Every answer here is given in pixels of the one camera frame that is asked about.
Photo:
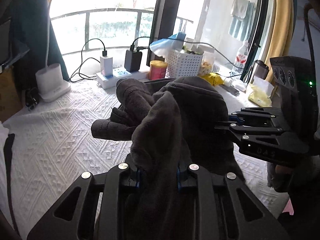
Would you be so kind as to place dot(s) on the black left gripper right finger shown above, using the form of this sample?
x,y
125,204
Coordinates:
x,y
221,207

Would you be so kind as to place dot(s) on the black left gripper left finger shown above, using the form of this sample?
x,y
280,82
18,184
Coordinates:
x,y
93,207

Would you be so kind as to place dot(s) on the dark grey t-shirt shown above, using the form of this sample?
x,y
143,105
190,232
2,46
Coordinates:
x,y
168,122

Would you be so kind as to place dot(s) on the yellow tissue pack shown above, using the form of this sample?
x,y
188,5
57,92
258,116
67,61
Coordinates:
x,y
261,92

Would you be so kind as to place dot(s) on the dark remote control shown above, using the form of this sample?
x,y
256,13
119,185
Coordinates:
x,y
231,90

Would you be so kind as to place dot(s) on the white textured tablecloth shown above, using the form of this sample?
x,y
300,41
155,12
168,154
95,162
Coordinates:
x,y
52,146

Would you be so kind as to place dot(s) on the plastic water bottle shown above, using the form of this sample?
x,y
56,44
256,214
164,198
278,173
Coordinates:
x,y
240,60

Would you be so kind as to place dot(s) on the yellow plush toy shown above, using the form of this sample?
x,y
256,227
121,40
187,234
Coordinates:
x,y
215,79

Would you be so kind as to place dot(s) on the white folded garment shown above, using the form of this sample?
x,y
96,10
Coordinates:
x,y
9,228

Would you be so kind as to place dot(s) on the clear snack jar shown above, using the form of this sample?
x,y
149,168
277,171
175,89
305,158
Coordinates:
x,y
207,63

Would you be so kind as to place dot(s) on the white power strip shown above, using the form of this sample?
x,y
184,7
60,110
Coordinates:
x,y
121,73

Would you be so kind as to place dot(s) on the white perforated basket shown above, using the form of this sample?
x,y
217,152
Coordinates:
x,y
182,64

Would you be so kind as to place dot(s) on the white desk lamp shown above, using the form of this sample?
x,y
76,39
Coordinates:
x,y
50,82

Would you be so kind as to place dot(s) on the brown cardboard box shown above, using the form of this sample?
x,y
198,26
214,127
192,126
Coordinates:
x,y
10,102

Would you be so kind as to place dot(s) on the white charger adapter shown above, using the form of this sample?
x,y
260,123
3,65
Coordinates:
x,y
106,66

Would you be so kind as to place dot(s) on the yellow curtain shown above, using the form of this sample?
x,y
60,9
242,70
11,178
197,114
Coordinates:
x,y
281,31

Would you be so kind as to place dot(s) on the red yellow-lidded can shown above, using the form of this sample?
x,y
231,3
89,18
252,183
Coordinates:
x,y
157,69

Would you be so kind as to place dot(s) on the black charger adapter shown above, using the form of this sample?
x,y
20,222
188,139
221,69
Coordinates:
x,y
132,60

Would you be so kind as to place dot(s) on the blue face mask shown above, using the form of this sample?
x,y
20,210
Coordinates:
x,y
164,46

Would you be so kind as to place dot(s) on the teal curtain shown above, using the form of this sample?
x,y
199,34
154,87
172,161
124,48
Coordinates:
x,y
28,25

